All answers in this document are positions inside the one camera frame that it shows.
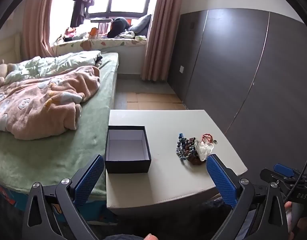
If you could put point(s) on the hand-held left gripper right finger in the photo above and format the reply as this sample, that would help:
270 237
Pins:
222 185

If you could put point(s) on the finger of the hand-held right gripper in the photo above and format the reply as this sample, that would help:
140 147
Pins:
283 169
268 175

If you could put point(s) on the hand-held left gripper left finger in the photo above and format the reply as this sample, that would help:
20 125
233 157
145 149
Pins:
89 180

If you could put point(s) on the dark gift box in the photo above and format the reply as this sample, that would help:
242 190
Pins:
128 166

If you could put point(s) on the person's right hand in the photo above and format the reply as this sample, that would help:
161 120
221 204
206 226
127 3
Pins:
289 220

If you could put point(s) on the person's left hand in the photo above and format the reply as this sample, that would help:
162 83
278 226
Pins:
151 237

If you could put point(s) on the bed with green sheet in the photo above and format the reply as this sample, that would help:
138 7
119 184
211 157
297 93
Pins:
43 155

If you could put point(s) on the pink fleece blanket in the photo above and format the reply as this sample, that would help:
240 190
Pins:
43 100

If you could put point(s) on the cardboard floor sheets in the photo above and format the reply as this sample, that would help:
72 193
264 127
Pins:
153 102

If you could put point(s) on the dark grey wardrobe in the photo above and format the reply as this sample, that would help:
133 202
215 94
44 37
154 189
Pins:
231 67

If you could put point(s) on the light green duvet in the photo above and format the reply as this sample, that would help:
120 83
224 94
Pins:
56 61

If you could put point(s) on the printed window seat cushion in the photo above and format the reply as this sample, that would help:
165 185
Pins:
106 43

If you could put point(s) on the pink curtain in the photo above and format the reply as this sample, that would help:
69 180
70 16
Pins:
37 17
158 42

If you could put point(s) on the black bag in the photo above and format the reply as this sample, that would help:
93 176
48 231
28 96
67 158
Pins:
118 27

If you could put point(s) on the cream bed headboard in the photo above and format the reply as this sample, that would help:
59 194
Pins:
6 47

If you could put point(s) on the small white folding table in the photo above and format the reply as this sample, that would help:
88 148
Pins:
101 20

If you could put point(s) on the grey pillow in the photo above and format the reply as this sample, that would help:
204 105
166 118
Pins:
141 25

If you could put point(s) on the hanging dark clothes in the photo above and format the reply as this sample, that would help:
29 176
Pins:
79 7

